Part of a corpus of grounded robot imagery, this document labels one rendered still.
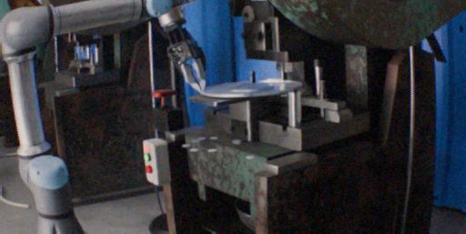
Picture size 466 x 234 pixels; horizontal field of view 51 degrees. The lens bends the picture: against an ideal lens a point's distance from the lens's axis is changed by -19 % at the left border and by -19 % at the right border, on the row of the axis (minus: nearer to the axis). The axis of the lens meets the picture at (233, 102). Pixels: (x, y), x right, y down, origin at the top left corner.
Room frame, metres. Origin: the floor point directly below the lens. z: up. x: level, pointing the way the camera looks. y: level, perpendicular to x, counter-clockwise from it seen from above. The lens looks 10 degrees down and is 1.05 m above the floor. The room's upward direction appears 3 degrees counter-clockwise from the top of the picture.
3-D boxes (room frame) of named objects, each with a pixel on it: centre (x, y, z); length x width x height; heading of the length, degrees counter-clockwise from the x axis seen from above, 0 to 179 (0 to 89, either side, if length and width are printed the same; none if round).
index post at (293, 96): (1.52, -0.16, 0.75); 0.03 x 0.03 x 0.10; 36
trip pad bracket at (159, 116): (1.85, 0.21, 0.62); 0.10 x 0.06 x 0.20; 36
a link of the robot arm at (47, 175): (1.31, 0.50, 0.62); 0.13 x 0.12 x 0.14; 34
